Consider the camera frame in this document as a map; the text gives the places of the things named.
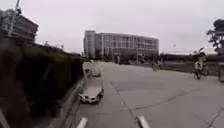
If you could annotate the tall grey pole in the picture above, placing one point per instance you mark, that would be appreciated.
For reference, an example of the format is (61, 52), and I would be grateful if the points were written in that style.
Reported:
(14, 16)

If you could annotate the wide pale many-windowed building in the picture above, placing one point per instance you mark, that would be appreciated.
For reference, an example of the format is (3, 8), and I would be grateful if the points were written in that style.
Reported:
(123, 43)

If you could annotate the grey concrete slab pavement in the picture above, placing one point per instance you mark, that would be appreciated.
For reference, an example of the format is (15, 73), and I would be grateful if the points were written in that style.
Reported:
(156, 96)

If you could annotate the person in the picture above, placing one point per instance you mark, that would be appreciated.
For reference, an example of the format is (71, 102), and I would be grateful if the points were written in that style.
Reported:
(200, 58)

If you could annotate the low dark hedge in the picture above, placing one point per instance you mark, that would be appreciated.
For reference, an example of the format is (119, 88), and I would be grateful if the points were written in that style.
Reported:
(181, 61)

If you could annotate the tall dark green hedge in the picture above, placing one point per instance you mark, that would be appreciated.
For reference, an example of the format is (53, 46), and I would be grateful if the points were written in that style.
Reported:
(36, 76)

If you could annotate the grey building with banded floors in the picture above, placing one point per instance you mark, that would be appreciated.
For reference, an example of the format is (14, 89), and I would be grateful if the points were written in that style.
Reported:
(20, 25)

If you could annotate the grey concrete kerb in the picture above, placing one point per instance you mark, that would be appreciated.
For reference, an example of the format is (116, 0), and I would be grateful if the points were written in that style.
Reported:
(68, 103)

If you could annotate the robot's own part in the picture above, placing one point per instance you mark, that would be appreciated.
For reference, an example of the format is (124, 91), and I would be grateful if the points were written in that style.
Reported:
(82, 123)
(143, 122)

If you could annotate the small white wheeled robot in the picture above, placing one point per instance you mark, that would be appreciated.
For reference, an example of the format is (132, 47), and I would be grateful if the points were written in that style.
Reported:
(91, 91)

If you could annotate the dark tree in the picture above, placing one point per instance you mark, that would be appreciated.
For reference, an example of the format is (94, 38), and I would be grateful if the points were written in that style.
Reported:
(217, 36)

